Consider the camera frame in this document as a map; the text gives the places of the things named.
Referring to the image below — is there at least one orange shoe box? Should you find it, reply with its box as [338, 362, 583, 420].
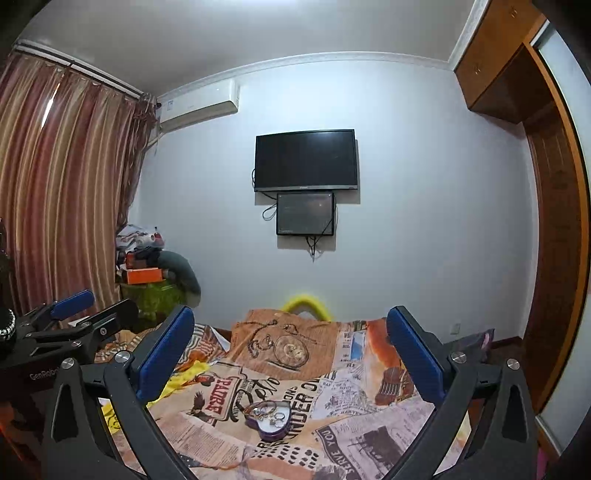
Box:
[122, 268, 163, 285]

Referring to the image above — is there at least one small black wall monitor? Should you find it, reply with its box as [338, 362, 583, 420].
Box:
[276, 192, 335, 237]

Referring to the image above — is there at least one yellow curved object behind bed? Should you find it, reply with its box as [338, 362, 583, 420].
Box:
[280, 295, 332, 322]

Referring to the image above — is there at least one large black wall television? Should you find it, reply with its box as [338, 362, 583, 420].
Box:
[253, 129, 359, 193]

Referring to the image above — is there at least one white wall air conditioner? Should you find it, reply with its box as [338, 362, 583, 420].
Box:
[159, 79, 239, 132]

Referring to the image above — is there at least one brown wooden door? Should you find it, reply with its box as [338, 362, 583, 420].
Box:
[524, 102, 589, 413]

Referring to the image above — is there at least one purple heart-shaped jewelry box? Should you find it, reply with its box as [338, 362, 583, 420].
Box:
[243, 400, 291, 442]

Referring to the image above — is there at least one pile of clothes on boxes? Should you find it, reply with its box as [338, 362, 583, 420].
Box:
[115, 224, 164, 269]

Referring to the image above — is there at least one green patterned storage box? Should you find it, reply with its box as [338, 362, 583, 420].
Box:
[120, 280, 186, 325]

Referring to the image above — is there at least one orange beaded bracelet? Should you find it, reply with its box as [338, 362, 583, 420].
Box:
[246, 400, 280, 421]

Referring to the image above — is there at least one wooden overhead cabinet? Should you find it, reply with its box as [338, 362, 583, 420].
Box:
[455, 1, 552, 124]

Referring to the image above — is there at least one dark grey stuffed cushion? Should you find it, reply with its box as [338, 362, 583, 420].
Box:
[157, 250, 201, 304]

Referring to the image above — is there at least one dark bag on floor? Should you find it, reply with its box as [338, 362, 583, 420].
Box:
[438, 327, 495, 365]

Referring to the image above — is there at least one red gold striped curtain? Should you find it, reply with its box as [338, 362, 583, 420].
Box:
[1, 52, 156, 313]

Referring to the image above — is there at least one printed newspaper pattern bedspread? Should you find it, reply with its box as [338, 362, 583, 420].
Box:
[147, 309, 435, 479]

